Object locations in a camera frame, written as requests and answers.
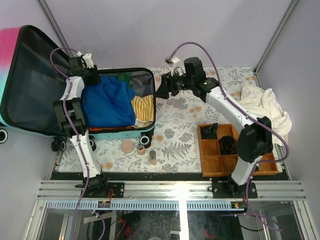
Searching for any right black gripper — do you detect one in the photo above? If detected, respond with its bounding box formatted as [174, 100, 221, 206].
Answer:
[153, 69, 194, 100]

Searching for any yellow white striped towel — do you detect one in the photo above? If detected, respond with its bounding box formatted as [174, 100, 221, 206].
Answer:
[131, 94, 155, 129]

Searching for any blue garment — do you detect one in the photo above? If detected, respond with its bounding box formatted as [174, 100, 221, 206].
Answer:
[81, 76, 136, 128]

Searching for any dark green garment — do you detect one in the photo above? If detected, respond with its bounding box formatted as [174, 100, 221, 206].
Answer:
[116, 73, 132, 89]

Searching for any pink teal suitcase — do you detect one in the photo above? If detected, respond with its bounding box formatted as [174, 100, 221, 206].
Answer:
[0, 25, 156, 152]

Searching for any small bottle black cap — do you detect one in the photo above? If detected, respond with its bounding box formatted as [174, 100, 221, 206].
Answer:
[137, 143, 146, 155]

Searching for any small bottle grey cap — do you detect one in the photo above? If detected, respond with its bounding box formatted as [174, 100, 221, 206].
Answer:
[149, 150, 157, 165]

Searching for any round peach compact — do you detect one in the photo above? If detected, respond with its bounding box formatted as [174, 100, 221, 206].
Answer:
[120, 140, 135, 154]

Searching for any orange garment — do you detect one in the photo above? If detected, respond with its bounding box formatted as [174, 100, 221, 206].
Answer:
[89, 126, 134, 132]

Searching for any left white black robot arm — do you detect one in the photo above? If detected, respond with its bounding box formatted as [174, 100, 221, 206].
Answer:
[49, 53, 110, 198]

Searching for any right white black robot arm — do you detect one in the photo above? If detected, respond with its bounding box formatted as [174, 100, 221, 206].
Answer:
[155, 56, 273, 198]

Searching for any rolled black belt top-left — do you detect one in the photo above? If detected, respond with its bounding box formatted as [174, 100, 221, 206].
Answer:
[200, 123, 218, 140]

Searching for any rolled black belt centre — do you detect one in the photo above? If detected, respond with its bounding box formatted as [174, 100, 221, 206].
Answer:
[218, 135, 237, 155]

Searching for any wooden compartment tray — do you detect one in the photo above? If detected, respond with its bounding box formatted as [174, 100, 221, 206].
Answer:
[197, 123, 280, 178]

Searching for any white crumpled garment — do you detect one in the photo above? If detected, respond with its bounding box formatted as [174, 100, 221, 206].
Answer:
[238, 83, 292, 143]

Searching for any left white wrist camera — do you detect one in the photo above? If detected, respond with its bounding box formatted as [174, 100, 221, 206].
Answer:
[76, 51, 94, 69]

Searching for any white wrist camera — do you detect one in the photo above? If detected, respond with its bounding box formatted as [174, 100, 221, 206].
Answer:
[165, 56, 180, 76]
[76, 51, 94, 69]

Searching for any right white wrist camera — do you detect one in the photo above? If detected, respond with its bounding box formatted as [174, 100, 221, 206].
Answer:
[165, 56, 180, 76]

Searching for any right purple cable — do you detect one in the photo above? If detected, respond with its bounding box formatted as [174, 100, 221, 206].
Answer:
[170, 42, 291, 231]

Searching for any purple cable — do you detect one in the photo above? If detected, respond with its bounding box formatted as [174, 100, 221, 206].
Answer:
[170, 42, 291, 231]
[49, 46, 106, 240]

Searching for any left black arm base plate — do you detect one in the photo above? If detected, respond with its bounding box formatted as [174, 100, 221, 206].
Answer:
[83, 182, 125, 199]

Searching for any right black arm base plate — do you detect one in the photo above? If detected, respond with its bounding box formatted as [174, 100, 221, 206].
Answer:
[212, 182, 258, 199]

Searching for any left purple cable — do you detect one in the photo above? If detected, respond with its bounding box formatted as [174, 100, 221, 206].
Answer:
[49, 46, 106, 240]

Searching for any aluminium rail frame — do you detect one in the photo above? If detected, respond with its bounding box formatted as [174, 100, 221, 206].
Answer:
[24, 180, 320, 240]

